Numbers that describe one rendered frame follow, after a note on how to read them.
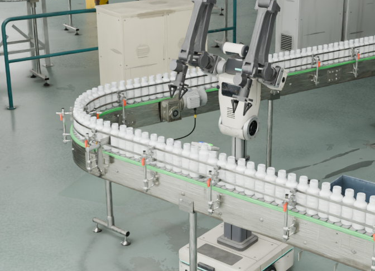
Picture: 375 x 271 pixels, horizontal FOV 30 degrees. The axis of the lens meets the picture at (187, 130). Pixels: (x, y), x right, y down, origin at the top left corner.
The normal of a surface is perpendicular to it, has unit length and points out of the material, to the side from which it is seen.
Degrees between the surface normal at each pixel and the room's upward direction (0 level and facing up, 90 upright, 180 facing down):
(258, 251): 0
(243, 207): 90
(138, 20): 90
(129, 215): 0
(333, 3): 90
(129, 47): 90
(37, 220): 0
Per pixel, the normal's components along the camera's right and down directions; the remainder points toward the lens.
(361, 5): 0.55, 0.28
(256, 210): -0.63, 0.27
